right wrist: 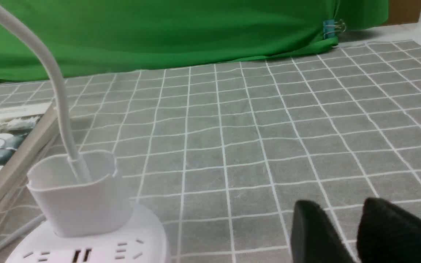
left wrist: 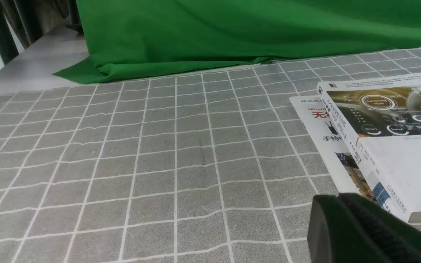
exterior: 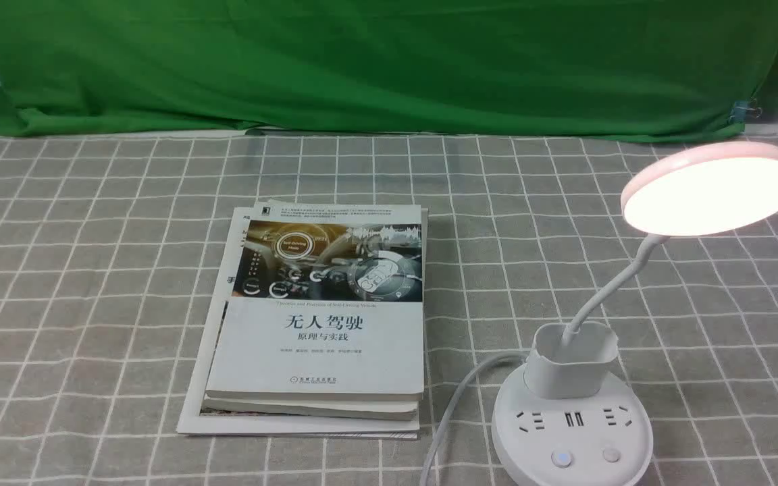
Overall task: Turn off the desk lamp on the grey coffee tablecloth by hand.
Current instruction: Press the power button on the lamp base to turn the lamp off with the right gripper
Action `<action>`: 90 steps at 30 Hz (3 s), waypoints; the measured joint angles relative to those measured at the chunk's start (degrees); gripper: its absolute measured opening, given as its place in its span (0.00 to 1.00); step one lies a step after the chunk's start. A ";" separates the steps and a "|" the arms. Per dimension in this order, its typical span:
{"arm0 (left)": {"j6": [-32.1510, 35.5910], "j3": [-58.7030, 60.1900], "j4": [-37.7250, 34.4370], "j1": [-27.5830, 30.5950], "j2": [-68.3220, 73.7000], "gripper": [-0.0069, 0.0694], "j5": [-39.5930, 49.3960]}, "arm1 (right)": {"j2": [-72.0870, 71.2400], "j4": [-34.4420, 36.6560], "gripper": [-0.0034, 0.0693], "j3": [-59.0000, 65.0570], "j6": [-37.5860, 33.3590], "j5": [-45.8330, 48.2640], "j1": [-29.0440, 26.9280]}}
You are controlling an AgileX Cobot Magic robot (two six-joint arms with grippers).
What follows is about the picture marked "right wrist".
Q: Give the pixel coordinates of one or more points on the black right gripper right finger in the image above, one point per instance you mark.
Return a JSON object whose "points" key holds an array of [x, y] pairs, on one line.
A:
{"points": [[388, 234]]}

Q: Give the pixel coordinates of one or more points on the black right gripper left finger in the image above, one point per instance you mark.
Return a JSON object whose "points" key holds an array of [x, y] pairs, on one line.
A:
{"points": [[313, 237]]}

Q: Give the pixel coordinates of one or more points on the white desk lamp with socket base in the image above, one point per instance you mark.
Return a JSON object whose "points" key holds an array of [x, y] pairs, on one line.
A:
{"points": [[87, 216]]}

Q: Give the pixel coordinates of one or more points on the grey checked tablecloth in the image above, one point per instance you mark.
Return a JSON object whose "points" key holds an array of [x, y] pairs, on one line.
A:
{"points": [[221, 152]]}

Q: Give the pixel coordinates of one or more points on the blue binder clip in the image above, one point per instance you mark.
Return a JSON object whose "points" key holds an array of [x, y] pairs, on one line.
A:
{"points": [[332, 27]]}

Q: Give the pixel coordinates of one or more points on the cardboard box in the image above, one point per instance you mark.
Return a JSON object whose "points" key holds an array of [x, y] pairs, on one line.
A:
{"points": [[403, 12]]}

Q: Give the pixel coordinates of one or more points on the green backdrop cloth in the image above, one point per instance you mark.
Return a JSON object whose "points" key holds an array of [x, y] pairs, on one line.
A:
{"points": [[89, 37]]}

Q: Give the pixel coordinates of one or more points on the self-driving textbook top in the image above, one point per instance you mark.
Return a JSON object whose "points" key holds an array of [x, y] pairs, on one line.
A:
{"points": [[24, 132]]}

